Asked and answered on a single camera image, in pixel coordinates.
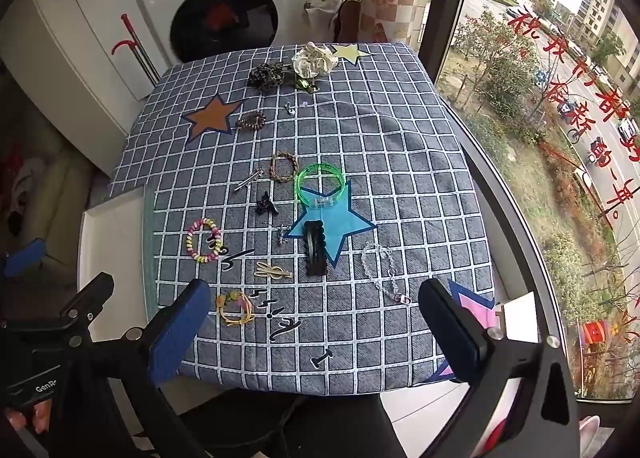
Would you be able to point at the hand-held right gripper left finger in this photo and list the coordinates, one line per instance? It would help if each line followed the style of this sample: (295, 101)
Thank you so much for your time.
(177, 333)

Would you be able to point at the white bag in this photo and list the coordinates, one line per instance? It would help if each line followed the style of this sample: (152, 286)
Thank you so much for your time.
(320, 18)

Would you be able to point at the dark patterned scrunchie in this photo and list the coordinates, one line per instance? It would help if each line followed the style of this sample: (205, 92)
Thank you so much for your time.
(265, 74)

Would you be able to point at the person's left hand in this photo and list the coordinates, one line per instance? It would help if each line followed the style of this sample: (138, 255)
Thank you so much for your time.
(22, 420)

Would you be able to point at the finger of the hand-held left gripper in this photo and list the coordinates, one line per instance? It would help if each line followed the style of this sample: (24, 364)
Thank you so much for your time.
(22, 258)
(87, 295)

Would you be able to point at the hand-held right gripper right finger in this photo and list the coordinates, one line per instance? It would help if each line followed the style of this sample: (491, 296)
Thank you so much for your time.
(452, 328)

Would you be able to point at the checkered gift bag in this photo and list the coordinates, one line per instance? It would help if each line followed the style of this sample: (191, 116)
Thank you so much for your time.
(390, 3)

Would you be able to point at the brown umbrella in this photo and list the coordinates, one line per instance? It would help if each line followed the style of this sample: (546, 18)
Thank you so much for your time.
(347, 21)

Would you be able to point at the green translucent bangle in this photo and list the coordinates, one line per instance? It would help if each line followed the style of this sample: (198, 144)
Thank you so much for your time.
(315, 200)

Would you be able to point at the silver hair pin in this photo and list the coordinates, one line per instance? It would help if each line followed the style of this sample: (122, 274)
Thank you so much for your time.
(250, 179)

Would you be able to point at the white cabinet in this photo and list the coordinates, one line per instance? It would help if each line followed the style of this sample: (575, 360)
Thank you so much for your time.
(75, 48)

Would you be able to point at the cream scrunchie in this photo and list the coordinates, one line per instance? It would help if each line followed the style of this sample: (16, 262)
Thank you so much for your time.
(315, 61)

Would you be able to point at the black claw clip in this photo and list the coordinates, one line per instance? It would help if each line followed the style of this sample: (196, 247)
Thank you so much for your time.
(265, 204)

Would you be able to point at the black barrette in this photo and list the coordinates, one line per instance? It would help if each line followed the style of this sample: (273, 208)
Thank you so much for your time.
(317, 250)

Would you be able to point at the gold bunny hair clip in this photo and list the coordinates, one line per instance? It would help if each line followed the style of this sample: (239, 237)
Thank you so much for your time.
(272, 270)

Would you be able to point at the green leaf hair clip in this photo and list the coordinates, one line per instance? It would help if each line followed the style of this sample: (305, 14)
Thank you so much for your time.
(306, 86)

